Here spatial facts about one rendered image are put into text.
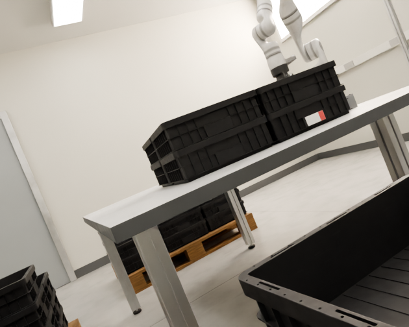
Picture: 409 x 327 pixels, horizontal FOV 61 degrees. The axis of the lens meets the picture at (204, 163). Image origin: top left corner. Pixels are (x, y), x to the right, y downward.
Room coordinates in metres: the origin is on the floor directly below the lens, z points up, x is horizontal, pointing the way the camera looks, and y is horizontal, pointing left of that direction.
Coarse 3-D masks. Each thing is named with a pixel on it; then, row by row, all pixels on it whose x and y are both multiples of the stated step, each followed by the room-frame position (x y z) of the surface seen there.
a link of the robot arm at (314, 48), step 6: (312, 42) 1.75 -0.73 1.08; (318, 42) 1.74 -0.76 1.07; (306, 48) 1.76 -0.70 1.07; (312, 48) 1.75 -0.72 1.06; (318, 48) 1.73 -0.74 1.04; (312, 54) 1.76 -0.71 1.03; (318, 54) 1.74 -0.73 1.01; (324, 54) 1.75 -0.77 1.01; (318, 60) 1.75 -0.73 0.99; (324, 60) 1.74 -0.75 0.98
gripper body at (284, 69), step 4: (284, 64) 1.47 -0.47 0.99; (276, 68) 1.47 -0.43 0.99; (280, 68) 1.46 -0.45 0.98; (284, 68) 1.47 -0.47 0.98; (288, 68) 1.48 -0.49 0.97; (272, 72) 1.49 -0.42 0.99; (276, 72) 1.47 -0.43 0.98; (280, 72) 1.47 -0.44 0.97; (284, 72) 1.46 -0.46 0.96; (272, 76) 1.51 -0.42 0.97; (276, 76) 1.49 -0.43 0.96; (280, 76) 1.49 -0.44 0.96; (284, 76) 1.46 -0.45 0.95
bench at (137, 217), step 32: (384, 96) 1.65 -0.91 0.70; (320, 128) 1.20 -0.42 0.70; (352, 128) 1.07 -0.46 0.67; (384, 128) 1.20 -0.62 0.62; (256, 160) 0.96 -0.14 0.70; (288, 160) 0.97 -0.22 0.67; (384, 160) 1.25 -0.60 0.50; (160, 192) 1.35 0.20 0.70; (192, 192) 0.86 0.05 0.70; (224, 192) 0.89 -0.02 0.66; (96, 224) 1.19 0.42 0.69; (128, 224) 0.79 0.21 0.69; (160, 256) 0.85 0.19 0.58; (128, 288) 2.19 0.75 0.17; (160, 288) 0.84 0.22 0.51; (192, 320) 0.86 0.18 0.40
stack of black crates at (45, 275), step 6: (42, 276) 2.06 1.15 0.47; (48, 276) 2.02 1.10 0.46; (42, 282) 1.76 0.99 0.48; (48, 282) 1.96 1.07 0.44; (48, 288) 1.87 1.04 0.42; (54, 288) 2.07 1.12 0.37; (48, 294) 1.80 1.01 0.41; (54, 294) 1.95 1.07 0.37; (48, 300) 1.74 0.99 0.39; (54, 300) 1.85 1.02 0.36; (54, 306) 1.80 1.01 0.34; (60, 306) 2.03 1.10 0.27; (54, 312) 1.76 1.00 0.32; (60, 312) 1.92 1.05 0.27; (60, 318) 1.82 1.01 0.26; (60, 324) 1.73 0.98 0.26; (66, 324) 1.99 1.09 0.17
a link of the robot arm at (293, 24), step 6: (300, 12) 1.69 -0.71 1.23; (288, 18) 1.67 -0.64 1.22; (294, 18) 1.67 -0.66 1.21; (300, 18) 1.68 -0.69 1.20; (288, 24) 1.70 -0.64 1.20; (294, 24) 1.69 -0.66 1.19; (300, 24) 1.69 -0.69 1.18; (288, 30) 1.73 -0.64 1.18; (294, 30) 1.71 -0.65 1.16; (300, 30) 1.72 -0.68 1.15; (294, 36) 1.73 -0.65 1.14; (300, 36) 1.74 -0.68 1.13; (300, 42) 1.75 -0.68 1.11; (300, 48) 1.76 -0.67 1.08; (306, 54) 1.77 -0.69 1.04; (306, 60) 1.79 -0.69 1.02
